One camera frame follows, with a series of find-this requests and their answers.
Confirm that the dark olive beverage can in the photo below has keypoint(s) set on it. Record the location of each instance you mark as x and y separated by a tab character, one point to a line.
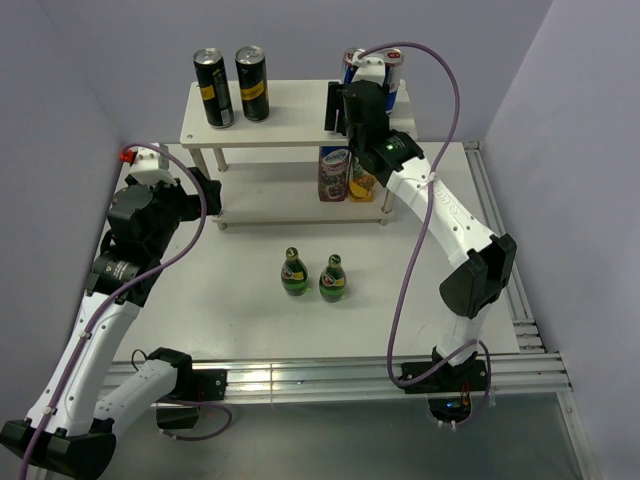
251	69

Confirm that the aluminium right side rail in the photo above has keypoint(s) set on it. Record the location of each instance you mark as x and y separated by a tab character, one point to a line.
525	326

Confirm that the small red-tab silver can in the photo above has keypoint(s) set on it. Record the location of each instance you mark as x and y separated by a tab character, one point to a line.
349	67

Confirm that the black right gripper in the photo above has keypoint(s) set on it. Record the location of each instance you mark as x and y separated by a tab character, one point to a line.
335	101

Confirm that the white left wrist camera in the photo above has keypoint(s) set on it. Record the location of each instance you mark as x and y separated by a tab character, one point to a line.
147	167

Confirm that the yellow pineapple juice carton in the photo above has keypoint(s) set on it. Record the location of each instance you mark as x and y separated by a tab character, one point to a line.
361	185

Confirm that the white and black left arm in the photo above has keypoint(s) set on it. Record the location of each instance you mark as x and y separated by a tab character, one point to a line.
70	430

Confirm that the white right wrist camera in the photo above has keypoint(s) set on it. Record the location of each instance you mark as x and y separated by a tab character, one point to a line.
369	68

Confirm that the purple grape juice carton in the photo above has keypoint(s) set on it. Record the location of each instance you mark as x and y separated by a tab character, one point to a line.
333	170

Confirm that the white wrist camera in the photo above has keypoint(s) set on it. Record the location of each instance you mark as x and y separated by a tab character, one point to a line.
147	167
369	68

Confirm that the aluminium front rail frame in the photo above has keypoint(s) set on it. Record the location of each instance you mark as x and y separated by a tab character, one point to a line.
343	419

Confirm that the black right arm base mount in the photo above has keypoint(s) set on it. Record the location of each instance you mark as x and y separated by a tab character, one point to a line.
454	394

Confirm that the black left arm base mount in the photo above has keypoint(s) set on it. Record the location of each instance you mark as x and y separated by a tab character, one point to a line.
204	385

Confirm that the blue silver energy drink can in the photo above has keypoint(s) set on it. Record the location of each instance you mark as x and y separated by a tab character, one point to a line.
394	60

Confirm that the tall green glass bottle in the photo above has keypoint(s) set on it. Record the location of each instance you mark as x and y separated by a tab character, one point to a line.
294	274

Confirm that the black and gold can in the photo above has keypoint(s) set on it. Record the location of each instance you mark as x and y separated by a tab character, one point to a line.
213	87

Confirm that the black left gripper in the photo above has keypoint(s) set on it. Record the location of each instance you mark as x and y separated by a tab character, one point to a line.
191	206

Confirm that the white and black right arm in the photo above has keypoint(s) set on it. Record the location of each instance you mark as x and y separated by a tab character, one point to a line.
481	260

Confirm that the white two-tier shelf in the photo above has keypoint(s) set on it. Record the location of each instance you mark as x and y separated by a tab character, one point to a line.
268	170

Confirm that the short green glass bottle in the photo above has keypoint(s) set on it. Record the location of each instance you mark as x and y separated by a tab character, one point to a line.
332	281

